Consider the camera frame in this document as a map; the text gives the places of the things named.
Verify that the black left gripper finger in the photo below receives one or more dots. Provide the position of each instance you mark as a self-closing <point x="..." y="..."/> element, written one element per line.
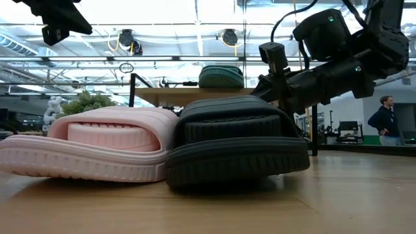
<point x="63" y="18"/>
<point x="53" y="35"/>

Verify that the green foam slide sandal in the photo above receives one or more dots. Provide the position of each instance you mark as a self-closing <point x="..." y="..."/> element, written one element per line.
<point x="221" y="78"/>

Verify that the black foam slide sandal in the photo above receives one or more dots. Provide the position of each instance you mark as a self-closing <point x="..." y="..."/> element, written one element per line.
<point x="234" y="162"/>

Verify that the pink foam slide sandal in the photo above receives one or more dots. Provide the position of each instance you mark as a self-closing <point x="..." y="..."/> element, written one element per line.
<point x="81" y="162"/>

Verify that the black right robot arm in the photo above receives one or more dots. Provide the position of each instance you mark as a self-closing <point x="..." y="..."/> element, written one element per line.
<point x="328" y="78"/>

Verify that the white robot figure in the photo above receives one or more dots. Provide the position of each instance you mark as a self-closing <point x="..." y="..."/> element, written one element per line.
<point x="53" y="109"/>

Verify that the green potted plant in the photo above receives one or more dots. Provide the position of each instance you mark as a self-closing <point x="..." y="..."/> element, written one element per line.
<point x="86" y="103"/>

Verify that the black equipment cart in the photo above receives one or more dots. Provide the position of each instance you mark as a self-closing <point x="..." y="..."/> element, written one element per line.
<point x="349" y="130"/>

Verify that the long ceiling light bar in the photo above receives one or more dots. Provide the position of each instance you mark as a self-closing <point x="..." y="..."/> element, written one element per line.
<point x="182" y="58"/>

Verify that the person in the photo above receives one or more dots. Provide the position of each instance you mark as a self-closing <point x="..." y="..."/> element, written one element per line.
<point x="386" y="122"/>

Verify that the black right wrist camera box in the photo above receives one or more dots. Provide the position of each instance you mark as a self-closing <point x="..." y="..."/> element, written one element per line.
<point x="273" y="57"/>

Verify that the black horizontal rail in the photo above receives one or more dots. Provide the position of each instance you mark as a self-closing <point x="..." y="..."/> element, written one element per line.
<point x="190" y="84"/>

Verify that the wooden shelf with black frame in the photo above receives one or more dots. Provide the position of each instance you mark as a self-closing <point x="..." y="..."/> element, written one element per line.
<point x="182" y="96"/>

